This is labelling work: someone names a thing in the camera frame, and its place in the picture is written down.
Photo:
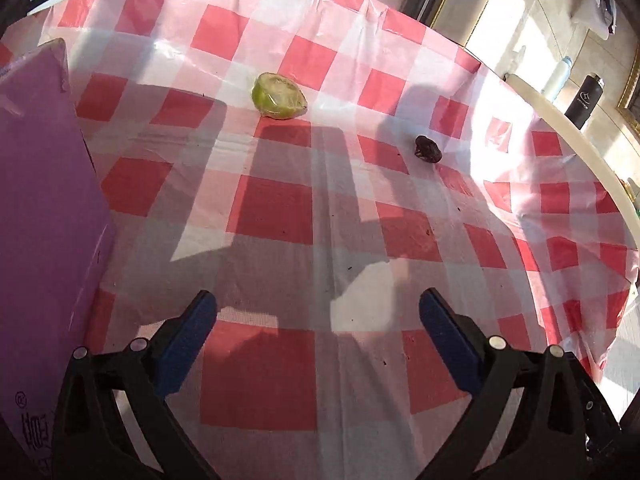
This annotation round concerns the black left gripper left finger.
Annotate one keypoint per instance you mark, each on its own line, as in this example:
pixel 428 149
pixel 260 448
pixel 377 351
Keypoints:
pixel 90 440

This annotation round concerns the white spray bottle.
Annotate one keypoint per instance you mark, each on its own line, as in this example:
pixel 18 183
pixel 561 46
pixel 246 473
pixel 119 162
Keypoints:
pixel 557 79

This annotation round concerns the white round side table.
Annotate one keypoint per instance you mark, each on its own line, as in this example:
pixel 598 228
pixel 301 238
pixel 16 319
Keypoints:
pixel 583 149

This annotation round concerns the black water bottle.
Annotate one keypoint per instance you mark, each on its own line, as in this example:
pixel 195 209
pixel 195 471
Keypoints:
pixel 585 100

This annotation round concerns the dark dried date far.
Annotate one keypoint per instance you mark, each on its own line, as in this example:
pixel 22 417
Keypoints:
pixel 427 150

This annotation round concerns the red white checkered tablecloth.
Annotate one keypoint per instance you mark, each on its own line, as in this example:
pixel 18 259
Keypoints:
pixel 317 234

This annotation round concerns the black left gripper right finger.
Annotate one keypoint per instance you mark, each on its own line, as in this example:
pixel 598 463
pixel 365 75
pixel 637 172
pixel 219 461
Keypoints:
pixel 524 420

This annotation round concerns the green guava half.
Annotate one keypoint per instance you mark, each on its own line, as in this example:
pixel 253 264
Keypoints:
pixel 278 97

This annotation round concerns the purple box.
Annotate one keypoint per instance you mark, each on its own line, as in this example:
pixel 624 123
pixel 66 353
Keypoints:
pixel 56 234

